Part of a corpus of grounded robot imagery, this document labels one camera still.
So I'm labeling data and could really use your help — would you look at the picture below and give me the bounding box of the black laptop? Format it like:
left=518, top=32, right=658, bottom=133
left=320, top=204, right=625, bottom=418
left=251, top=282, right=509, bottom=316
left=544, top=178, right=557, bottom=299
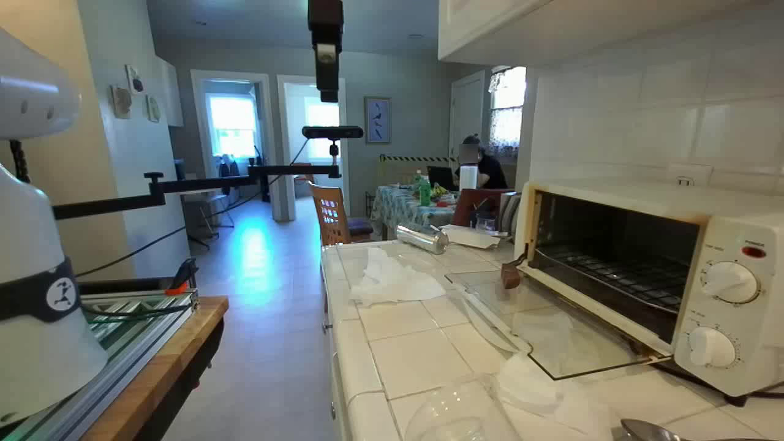
left=427, top=163, right=462, bottom=194

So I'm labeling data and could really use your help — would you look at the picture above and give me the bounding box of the white oven knob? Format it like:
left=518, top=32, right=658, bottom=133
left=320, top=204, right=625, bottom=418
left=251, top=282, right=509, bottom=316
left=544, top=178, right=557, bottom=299
left=702, top=260, right=762, bottom=305
left=683, top=326, right=740, bottom=371

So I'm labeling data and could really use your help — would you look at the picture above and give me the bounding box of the person in dark shirt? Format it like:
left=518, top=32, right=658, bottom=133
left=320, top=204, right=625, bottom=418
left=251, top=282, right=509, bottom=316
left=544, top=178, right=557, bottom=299
left=459, top=133, right=509, bottom=190

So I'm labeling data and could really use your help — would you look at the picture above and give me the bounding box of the grey stool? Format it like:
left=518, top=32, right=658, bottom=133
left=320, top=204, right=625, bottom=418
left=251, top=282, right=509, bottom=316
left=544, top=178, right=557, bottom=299
left=180, top=189, right=237, bottom=244

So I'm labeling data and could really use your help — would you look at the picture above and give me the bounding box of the green bottle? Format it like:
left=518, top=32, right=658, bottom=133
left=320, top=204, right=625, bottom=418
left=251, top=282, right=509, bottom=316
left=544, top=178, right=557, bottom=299
left=413, top=166, right=436, bottom=207

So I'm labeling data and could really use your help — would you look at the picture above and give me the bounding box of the white carton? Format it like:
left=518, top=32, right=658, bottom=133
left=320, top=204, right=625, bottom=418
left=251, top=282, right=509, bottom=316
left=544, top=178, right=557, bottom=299
left=456, top=163, right=482, bottom=194

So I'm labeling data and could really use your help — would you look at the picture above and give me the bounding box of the framed wall picture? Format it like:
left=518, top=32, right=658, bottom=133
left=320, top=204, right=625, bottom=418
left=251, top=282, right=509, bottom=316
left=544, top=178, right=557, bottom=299
left=364, top=96, right=394, bottom=146

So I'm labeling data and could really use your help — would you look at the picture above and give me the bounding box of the white upper cabinet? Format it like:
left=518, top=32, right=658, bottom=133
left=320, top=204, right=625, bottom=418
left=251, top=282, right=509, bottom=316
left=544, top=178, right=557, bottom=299
left=436, top=0, right=784, bottom=69

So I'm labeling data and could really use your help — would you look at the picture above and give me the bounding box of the wooden table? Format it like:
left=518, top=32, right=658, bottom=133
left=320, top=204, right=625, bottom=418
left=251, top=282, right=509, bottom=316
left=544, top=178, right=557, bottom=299
left=81, top=294, right=231, bottom=441

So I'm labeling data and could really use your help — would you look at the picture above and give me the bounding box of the small brown object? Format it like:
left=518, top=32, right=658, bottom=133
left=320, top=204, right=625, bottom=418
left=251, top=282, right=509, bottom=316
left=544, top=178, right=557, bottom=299
left=501, top=256, right=524, bottom=292

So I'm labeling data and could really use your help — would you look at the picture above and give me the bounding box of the red and black clamp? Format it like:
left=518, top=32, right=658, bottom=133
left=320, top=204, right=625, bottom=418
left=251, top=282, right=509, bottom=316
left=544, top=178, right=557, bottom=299
left=159, top=255, right=201, bottom=299

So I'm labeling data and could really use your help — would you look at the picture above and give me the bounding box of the bright window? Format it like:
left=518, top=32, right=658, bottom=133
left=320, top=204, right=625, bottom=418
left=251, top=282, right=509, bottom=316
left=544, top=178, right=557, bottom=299
left=487, top=63, right=530, bottom=155

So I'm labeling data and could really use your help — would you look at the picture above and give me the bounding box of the hanging wall decoration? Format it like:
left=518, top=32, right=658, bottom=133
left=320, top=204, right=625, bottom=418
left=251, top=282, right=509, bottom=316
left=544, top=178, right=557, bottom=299
left=142, top=93, right=164, bottom=125
left=108, top=63, right=147, bottom=123

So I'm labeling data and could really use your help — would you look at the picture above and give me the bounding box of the metal oven rack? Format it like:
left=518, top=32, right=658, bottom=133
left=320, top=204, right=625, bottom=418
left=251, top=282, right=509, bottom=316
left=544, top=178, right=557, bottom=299
left=533, top=242, right=693, bottom=320

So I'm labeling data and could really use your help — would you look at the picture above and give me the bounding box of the thin black camera cable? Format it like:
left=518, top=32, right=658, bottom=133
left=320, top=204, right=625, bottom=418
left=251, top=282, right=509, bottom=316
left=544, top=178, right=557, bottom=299
left=75, top=134, right=313, bottom=282

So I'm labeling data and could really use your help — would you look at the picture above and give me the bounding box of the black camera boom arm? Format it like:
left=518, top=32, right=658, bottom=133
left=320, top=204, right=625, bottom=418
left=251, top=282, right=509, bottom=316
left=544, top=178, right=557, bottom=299
left=51, top=144, right=344, bottom=223

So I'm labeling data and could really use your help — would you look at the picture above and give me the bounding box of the thin white napkin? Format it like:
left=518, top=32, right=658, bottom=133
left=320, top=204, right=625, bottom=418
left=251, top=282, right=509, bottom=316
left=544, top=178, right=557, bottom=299
left=491, top=352, right=574, bottom=418

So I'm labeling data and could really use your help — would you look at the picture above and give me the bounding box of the black stereo camera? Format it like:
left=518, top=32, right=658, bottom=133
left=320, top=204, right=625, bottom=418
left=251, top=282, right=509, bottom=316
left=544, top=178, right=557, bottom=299
left=300, top=123, right=367, bottom=141

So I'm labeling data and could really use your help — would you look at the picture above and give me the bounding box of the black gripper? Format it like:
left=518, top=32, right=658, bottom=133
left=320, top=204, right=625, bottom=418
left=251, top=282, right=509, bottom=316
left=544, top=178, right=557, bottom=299
left=307, top=0, right=347, bottom=104

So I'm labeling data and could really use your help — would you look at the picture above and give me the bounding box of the white wall outlet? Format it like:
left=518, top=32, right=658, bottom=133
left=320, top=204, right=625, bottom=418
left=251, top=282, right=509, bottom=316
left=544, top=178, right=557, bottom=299
left=664, top=162, right=712, bottom=190

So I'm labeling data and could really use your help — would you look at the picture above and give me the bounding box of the crumpled white paper towel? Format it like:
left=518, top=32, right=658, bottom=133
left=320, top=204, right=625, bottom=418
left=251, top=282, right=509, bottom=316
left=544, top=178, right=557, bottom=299
left=349, top=242, right=449, bottom=310

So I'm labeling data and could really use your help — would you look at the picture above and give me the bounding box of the wooden chair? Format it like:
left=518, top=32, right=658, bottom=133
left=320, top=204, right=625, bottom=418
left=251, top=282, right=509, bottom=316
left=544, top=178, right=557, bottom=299
left=307, top=182, right=377, bottom=248

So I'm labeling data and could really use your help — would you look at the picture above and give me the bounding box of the white toaster oven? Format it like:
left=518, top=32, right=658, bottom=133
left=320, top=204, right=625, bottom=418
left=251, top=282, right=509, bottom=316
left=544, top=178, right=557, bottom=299
left=512, top=178, right=784, bottom=401

